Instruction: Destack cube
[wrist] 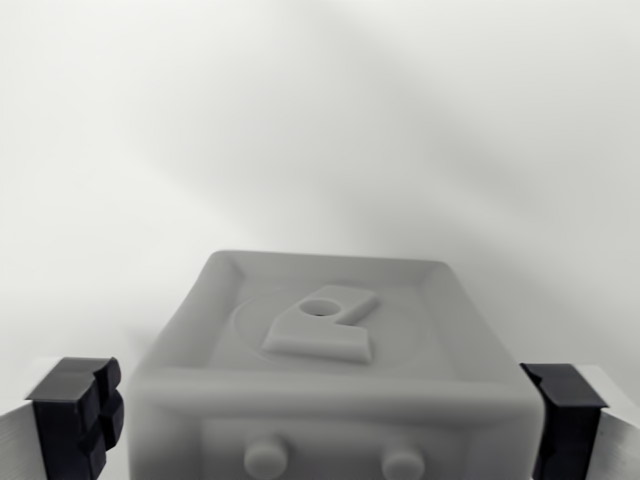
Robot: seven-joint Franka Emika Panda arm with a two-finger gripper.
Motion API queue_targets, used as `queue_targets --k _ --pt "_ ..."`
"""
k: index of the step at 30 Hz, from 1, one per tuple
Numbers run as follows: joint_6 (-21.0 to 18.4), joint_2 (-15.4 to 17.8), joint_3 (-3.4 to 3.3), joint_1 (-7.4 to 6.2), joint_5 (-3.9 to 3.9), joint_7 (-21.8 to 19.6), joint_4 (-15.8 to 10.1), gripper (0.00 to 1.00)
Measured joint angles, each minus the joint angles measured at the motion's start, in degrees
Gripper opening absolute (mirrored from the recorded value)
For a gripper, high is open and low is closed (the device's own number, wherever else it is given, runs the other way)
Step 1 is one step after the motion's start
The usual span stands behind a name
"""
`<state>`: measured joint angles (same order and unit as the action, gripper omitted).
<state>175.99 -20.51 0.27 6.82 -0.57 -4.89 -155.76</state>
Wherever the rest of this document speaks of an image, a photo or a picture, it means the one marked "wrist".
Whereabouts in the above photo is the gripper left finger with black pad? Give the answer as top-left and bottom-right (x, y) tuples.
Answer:
(0, 355), (124, 480)

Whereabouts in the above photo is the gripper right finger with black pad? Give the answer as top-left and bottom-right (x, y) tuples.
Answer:
(519, 361), (640, 480)

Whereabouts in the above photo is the grey cube with raised studs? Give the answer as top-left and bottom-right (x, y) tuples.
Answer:
(126, 249), (547, 480)

